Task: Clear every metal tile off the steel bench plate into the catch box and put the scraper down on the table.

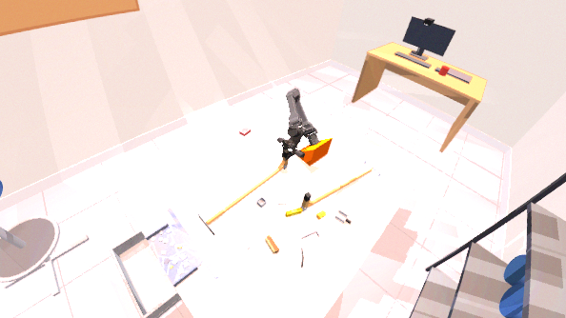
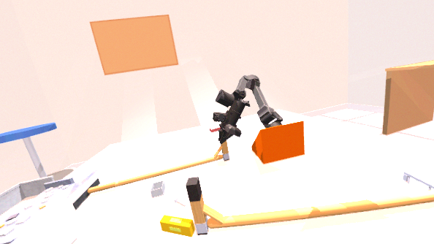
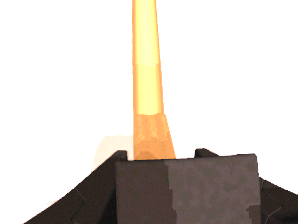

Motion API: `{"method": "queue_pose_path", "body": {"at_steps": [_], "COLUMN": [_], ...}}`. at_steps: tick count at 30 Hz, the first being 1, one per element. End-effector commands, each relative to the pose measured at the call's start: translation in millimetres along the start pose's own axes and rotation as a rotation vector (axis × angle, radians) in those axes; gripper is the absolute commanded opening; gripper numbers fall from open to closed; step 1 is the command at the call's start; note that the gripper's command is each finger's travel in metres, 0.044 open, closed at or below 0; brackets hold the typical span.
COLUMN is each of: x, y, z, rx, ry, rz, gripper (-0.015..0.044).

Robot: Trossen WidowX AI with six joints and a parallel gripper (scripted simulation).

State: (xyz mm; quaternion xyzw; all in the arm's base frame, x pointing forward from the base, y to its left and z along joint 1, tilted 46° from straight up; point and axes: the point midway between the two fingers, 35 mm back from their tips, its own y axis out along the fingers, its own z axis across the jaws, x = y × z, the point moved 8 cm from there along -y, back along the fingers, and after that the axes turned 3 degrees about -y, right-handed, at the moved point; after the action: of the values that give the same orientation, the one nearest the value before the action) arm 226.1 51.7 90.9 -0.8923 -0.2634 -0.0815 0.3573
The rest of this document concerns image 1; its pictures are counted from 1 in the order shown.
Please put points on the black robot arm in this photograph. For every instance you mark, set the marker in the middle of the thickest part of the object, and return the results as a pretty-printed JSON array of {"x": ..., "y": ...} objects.
[{"x": 298, "y": 118}]

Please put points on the yellow rectangular bar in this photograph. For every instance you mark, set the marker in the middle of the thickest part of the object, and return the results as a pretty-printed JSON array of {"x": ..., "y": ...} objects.
[{"x": 293, "y": 212}]

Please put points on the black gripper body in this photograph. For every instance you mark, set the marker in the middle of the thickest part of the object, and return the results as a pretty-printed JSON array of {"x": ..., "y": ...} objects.
[{"x": 297, "y": 152}]

